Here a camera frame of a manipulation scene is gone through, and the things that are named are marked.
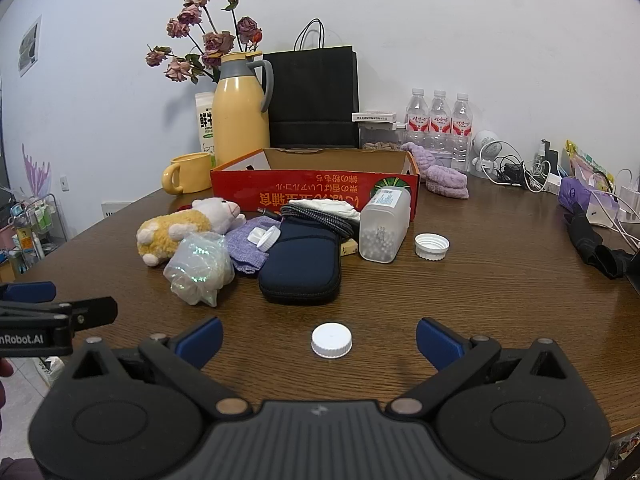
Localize black paper bag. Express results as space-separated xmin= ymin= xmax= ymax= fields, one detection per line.
xmin=261 ymin=18 xmax=360 ymax=150

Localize purple bag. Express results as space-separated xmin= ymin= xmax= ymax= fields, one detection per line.
xmin=558 ymin=176 xmax=621 ymax=211

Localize clear plastic bead jar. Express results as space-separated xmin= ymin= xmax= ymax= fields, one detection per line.
xmin=359 ymin=186 xmax=413 ymax=264

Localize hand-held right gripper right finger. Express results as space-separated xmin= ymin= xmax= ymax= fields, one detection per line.
xmin=387 ymin=316 xmax=571 ymax=421

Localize white charger box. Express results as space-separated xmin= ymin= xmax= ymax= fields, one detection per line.
xmin=619 ymin=170 xmax=640 ymax=225

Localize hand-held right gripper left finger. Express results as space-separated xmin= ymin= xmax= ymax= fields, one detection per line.
xmin=70 ymin=316 xmax=254 ymax=421

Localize tangled white cables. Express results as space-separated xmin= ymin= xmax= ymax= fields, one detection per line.
xmin=492 ymin=142 xmax=556 ymax=193

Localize purple knitted cloth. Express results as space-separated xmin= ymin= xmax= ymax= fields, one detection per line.
xmin=223 ymin=216 xmax=281 ymax=275

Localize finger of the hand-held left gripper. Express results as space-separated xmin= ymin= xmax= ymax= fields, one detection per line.
xmin=47 ymin=296 xmax=119 ymax=330
xmin=0 ymin=281 xmax=57 ymax=304

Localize red cardboard box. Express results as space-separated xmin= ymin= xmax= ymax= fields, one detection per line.
xmin=210 ymin=147 xmax=420 ymax=223

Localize white cloth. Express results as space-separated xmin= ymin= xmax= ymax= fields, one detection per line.
xmin=289 ymin=198 xmax=362 ymax=222

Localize small white fan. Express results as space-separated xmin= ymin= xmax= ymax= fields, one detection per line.
xmin=471 ymin=130 xmax=501 ymax=177

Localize metal storage rack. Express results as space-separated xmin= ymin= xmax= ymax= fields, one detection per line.
xmin=0 ymin=192 xmax=68 ymax=281

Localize white milk carton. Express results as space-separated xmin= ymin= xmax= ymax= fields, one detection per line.
xmin=194 ymin=91 xmax=217 ymax=168

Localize purple flower wall sticker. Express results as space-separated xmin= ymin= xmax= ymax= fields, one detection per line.
xmin=21 ymin=143 xmax=52 ymax=196

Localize clear food container white lid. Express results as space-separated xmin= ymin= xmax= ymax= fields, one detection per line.
xmin=352 ymin=111 xmax=407 ymax=152

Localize grey braided cable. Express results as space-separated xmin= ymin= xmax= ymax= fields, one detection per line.
xmin=280 ymin=203 xmax=355 ymax=237

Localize navy zip pouch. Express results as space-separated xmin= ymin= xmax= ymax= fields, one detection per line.
xmin=258 ymin=220 xmax=343 ymax=306

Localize wall poster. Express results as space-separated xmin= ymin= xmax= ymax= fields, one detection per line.
xmin=18 ymin=15 xmax=42 ymax=78

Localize yellow white plush toy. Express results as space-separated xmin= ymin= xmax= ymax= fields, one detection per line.
xmin=136 ymin=197 xmax=247 ymax=267

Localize yellow thermos jug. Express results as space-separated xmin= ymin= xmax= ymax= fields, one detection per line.
xmin=212 ymin=51 xmax=275 ymax=167

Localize white ridged jar lid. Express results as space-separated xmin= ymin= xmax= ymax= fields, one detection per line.
xmin=414 ymin=233 xmax=450 ymax=261

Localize white round cap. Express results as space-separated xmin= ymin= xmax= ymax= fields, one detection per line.
xmin=311 ymin=323 xmax=353 ymax=359

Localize yellow snack packet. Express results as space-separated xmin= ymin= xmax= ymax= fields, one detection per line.
xmin=565 ymin=140 xmax=614 ymax=191

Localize dried rose bouquet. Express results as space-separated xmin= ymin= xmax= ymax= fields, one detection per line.
xmin=146 ymin=0 xmax=263 ymax=84

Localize yellow mug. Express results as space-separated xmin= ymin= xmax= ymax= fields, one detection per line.
xmin=161 ymin=152 xmax=214 ymax=195

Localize iridescent plastic bag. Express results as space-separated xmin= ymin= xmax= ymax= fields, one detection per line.
xmin=163 ymin=232 xmax=236 ymax=307

